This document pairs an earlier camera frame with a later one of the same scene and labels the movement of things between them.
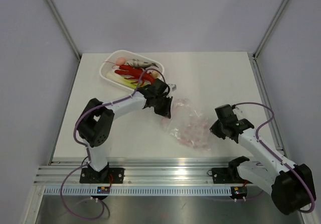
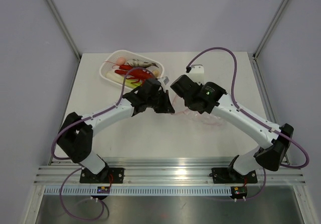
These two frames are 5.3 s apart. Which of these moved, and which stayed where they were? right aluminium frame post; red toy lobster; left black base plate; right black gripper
Moved: right black gripper
Stayed: red toy lobster; left black base plate; right aluminium frame post
